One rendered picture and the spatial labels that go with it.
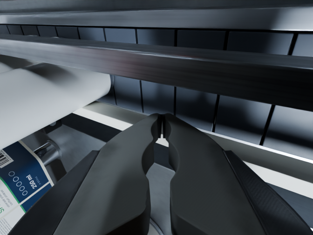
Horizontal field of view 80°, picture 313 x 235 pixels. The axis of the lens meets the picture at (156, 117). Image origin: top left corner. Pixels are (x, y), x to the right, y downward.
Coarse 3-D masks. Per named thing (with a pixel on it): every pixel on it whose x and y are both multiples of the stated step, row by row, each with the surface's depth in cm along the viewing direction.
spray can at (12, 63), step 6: (54, 36) 22; (60, 36) 21; (0, 60) 16; (6, 60) 16; (12, 60) 17; (18, 60) 17; (24, 60) 17; (30, 60) 18; (0, 66) 16; (6, 66) 16; (12, 66) 17; (18, 66) 17; (24, 66) 17; (0, 72) 16
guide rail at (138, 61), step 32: (64, 64) 10; (96, 64) 9; (128, 64) 8; (160, 64) 7; (192, 64) 6; (224, 64) 6; (256, 64) 5; (288, 64) 5; (256, 96) 6; (288, 96) 5
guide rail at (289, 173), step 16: (80, 112) 20; (96, 112) 19; (112, 112) 19; (128, 112) 19; (224, 144) 14; (240, 144) 14; (256, 160) 12; (272, 160) 12; (288, 160) 12; (272, 176) 12; (288, 176) 11; (304, 176) 11; (304, 192) 11
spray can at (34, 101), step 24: (24, 72) 14; (48, 72) 15; (72, 72) 17; (96, 72) 18; (0, 96) 12; (24, 96) 13; (48, 96) 15; (72, 96) 16; (96, 96) 19; (0, 120) 12; (24, 120) 14; (48, 120) 16; (0, 144) 13
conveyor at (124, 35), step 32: (0, 32) 29; (32, 32) 24; (64, 32) 21; (96, 32) 19; (128, 32) 17; (160, 32) 15; (192, 32) 14; (224, 32) 13; (256, 32) 12; (288, 32) 11; (128, 96) 20; (160, 96) 18; (192, 96) 16; (224, 96) 15; (224, 128) 16; (256, 128) 15; (288, 128) 13
